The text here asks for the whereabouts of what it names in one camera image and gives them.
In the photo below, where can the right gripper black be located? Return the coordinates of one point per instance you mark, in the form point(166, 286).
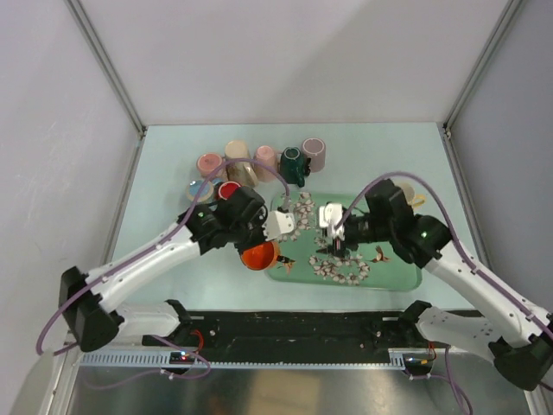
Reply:
point(338, 247)

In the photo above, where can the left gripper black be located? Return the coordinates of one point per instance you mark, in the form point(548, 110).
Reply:
point(259, 218)

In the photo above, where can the yellow mug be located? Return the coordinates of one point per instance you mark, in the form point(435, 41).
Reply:
point(413, 199)

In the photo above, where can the red mug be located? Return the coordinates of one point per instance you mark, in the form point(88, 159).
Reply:
point(225, 190)

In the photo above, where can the orange mug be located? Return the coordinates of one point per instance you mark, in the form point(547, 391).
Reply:
point(261, 257)

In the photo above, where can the cream floral mug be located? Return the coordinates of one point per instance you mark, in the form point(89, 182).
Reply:
point(239, 168)

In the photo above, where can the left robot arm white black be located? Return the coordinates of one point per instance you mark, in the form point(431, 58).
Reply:
point(92, 302)

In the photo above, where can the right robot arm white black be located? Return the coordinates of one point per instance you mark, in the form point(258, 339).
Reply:
point(511, 332)

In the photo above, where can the blue floral mug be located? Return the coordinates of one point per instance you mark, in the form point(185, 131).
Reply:
point(201, 189)

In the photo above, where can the pink mug left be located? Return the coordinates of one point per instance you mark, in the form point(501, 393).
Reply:
point(208, 162)

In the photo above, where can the light pink mug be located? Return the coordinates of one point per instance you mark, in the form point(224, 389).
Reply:
point(266, 156)

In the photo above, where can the dark green mug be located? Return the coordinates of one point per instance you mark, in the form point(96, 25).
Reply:
point(294, 166)

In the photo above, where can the mauve mug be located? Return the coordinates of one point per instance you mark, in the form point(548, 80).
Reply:
point(315, 149)

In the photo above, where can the green floral tray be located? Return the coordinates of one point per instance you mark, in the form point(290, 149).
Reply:
point(373, 266)

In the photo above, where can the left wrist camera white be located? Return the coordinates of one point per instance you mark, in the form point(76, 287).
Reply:
point(278, 224)

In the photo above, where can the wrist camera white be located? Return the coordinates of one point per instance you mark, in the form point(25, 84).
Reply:
point(329, 217)
point(278, 224)

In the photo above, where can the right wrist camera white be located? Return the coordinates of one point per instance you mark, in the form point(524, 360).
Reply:
point(329, 217)

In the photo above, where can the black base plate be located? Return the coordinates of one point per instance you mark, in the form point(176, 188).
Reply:
point(327, 337)

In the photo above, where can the grey cable duct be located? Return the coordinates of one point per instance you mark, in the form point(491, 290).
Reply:
point(165, 358)

